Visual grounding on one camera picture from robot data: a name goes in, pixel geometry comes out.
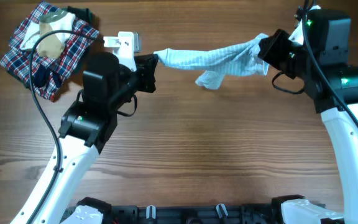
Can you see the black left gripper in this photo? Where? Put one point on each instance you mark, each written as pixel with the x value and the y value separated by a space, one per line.
pixel 144 65

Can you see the tan sock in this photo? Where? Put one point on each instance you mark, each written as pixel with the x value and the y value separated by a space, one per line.
pixel 51 46

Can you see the dark green folded garment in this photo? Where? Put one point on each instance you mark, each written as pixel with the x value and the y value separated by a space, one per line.
pixel 84 14

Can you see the light blue striped shorts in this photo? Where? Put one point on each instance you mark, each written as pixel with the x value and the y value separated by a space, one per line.
pixel 239 60

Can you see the navy blue sock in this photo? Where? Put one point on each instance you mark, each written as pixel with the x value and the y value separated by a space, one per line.
pixel 43 76

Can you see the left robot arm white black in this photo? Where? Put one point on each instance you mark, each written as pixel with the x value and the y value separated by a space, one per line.
pixel 85 128

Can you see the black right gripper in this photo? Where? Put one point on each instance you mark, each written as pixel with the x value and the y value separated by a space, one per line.
pixel 269 45

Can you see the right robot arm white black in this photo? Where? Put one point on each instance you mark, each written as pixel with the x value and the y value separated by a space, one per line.
pixel 317 53

